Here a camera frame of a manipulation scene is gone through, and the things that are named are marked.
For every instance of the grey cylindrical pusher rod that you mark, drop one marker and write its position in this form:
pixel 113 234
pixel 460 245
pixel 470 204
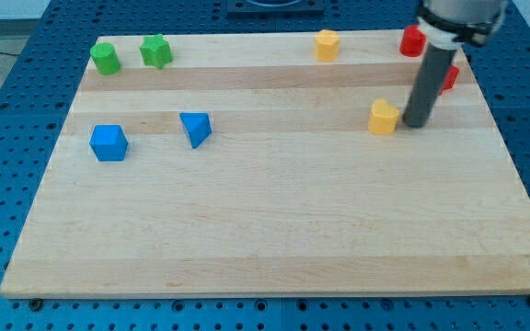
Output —
pixel 427 85

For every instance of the yellow heart block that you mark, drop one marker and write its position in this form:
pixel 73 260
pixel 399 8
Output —
pixel 383 117

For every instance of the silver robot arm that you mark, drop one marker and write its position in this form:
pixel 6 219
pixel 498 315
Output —
pixel 447 25

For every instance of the blue triangle block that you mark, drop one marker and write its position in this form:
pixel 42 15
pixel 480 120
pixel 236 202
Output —
pixel 197 126

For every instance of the red block behind rod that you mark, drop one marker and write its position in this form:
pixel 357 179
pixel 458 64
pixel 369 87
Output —
pixel 450 78

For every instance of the red cylinder block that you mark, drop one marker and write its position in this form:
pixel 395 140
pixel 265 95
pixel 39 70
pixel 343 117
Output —
pixel 413 41

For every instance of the yellow pentagon block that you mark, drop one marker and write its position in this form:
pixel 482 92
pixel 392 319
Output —
pixel 327 45

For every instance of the light wooden board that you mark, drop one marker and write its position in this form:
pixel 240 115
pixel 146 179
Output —
pixel 290 195

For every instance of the green star block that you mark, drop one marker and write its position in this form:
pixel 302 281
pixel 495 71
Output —
pixel 155 51

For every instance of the green cylinder block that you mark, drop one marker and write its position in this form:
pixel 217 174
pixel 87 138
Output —
pixel 105 58

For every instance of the blue cube block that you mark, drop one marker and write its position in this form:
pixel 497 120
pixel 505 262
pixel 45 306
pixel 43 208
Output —
pixel 108 143

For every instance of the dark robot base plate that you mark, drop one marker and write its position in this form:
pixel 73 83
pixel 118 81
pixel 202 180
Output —
pixel 273 7

